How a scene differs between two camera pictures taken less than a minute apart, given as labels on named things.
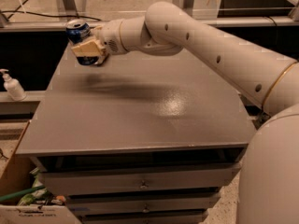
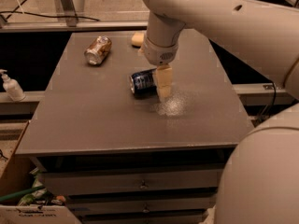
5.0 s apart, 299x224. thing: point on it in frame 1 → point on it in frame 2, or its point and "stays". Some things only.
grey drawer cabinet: x=145 y=136 stays
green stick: x=7 y=196 stays
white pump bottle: x=12 y=86 stays
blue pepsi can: x=77 y=30 → x=143 y=83
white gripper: x=109 y=36 → x=158 y=52
